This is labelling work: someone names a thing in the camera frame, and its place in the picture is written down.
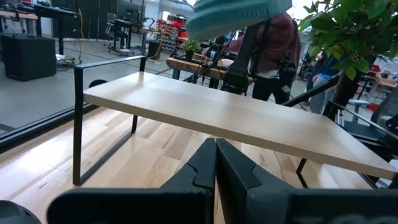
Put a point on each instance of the person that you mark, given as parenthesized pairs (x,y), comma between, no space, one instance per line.
(280,40)
(320,93)

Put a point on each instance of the red parts bin rack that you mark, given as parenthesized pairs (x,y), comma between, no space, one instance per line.
(172,31)

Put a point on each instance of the black-framed wooden shelf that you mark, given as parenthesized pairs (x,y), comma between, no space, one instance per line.
(217,112)

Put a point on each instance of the black standing desk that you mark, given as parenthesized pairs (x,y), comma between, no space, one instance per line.
(53,12)

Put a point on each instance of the small potted plant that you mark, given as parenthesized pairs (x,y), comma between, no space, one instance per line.
(190,46)

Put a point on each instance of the large green leafy tree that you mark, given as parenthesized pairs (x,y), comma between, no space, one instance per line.
(348,31)

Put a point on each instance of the wooden workbench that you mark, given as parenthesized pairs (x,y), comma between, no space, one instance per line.
(192,66)

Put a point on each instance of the green slipper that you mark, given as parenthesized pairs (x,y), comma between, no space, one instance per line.
(230,15)

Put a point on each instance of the black box cabinet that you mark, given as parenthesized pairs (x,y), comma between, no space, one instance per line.
(28,57)

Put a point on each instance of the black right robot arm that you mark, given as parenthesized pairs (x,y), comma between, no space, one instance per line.
(242,62)

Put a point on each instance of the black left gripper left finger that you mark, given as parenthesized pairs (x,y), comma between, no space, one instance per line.
(186,202)

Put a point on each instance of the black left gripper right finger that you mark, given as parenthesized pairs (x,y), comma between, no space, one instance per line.
(248,202)

